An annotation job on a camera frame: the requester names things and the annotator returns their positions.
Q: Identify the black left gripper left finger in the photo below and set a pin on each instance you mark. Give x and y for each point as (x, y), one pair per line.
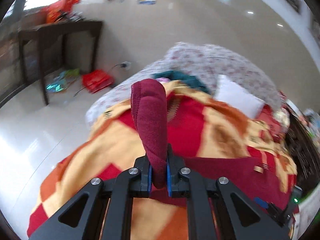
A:
(102, 209)

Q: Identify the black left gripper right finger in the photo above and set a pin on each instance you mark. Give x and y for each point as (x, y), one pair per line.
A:
(217, 209)

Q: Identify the maroon fleece sweater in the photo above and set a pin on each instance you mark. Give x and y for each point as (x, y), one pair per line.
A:
(214, 139)

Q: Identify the dark carved wooden headboard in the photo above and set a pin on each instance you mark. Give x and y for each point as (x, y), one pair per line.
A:
(304, 154)

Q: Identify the orange red floral blanket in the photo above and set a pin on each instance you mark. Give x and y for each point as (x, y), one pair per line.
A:
(112, 147)

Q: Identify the red embroidered pillow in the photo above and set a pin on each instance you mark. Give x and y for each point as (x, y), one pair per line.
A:
(277, 121)

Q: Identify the white pillow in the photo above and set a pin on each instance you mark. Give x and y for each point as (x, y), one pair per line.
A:
(236, 96)

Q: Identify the colourful items under table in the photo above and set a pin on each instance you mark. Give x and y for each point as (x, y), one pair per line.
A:
(63, 81)

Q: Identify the red bag on floor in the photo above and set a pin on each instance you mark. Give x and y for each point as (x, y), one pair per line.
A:
(96, 80)

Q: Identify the teal garment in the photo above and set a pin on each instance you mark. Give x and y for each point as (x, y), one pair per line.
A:
(190, 80)

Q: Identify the wall socket with plug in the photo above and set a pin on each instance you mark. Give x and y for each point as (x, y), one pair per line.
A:
(121, 67)

